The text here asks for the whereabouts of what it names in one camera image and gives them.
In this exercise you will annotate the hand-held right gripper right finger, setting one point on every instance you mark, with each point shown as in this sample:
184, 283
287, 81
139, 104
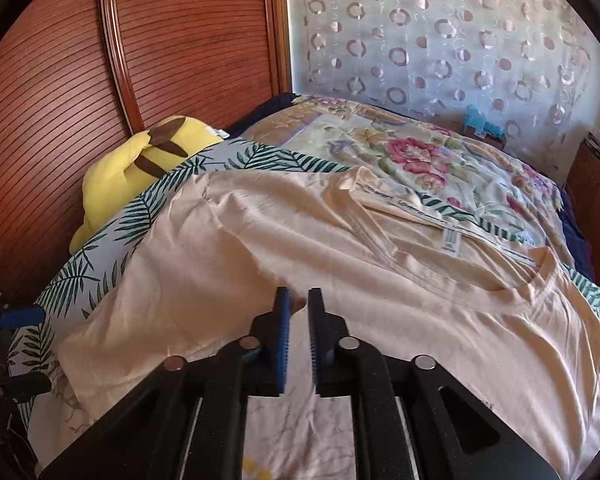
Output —
316, 345

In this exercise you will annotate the wooden cabinet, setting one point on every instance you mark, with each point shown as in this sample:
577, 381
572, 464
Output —
592, 190

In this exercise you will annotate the blue tissue box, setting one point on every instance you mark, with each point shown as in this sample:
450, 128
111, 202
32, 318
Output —
482, 125

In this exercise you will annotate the circle pattern curtain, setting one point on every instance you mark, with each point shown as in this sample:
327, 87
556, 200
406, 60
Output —
430, 35

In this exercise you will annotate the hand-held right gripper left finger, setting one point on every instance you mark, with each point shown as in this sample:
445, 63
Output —
281, 345

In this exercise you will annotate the leaf print bed sheet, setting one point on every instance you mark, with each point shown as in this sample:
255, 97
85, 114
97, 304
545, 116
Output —
105, 240

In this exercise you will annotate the beige t-shirt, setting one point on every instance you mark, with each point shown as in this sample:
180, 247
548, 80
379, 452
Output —
280, 240

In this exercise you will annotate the wooden headboard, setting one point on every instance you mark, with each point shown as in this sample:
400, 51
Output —
55, 110

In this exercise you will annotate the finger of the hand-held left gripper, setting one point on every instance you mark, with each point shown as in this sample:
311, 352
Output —
22, 317
25, 385

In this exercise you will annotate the yellow plush toy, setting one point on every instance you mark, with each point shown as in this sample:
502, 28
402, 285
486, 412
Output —
110, 175

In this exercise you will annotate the floral quilt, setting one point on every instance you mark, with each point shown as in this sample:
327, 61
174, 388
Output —
380, 150

